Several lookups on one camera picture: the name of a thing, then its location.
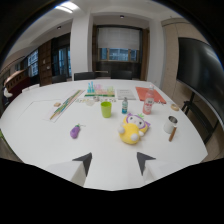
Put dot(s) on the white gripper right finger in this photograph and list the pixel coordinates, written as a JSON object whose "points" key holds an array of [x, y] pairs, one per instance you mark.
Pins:
{"points": [[154, 168]]}

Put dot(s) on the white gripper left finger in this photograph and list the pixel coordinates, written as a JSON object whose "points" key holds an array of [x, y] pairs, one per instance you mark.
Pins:
{"points": [[73, 170]]}

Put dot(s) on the purple eggplant toy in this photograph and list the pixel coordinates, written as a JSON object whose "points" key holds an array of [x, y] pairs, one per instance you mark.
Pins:
{"points": [[75, 131]]}

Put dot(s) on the yellow plush toy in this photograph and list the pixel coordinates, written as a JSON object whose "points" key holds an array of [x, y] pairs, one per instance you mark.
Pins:
{"points": [[132, 128]]}

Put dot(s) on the colourful block toy set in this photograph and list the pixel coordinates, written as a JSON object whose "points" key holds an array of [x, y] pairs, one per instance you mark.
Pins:
{"points": [[100, 90]]}

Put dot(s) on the brown wooden stick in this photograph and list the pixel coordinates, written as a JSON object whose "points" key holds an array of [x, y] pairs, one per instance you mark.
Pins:
{"points": [[172, 133]]}

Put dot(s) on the white metal mug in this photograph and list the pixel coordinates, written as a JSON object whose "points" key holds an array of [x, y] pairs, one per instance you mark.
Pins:
{"points": [[170, 124]]}

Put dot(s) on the round tape roll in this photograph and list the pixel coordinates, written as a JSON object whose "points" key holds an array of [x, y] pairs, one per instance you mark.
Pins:
{"points": [[174, 107]]}

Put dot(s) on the long colourful strip board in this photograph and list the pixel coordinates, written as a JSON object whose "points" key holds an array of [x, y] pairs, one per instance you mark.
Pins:
{"points": [[66, 104]]}

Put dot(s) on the pink drink bottle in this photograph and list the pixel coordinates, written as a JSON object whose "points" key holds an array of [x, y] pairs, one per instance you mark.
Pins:
{"points": [[148, 101]]}

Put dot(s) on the small tan block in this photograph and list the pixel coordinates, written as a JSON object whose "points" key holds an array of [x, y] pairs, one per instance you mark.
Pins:
{"points": [[57, 104]]}

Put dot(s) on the black display stand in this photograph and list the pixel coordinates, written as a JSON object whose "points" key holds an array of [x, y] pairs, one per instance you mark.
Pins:
{"points": [[196, 115]]}

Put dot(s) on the green plastic cup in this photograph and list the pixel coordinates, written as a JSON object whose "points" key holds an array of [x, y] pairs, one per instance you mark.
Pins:
{"points": [[106, 109]]}

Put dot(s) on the small blue-label bottle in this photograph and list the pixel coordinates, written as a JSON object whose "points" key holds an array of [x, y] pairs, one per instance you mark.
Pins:
{"points": [[124, 105]]}

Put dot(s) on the small clear cup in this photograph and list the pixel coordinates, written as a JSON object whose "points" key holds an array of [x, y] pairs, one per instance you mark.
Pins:
{"points": [[90, 102]]}

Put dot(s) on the orange paper sheet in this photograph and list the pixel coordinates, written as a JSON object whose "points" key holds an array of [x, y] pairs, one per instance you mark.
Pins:
{"points": [[149, 94]]}

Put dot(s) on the grey printed sheet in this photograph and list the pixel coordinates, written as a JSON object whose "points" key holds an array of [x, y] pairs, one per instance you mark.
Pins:
{"points": [[126, 94]]}

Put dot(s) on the large black display screen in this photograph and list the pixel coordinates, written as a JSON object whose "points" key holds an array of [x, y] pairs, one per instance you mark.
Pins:
{"points": [[202, 75]]}

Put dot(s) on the white roller window blind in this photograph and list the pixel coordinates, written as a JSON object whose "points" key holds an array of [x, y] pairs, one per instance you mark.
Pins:
{"points": [[118, 37]]}

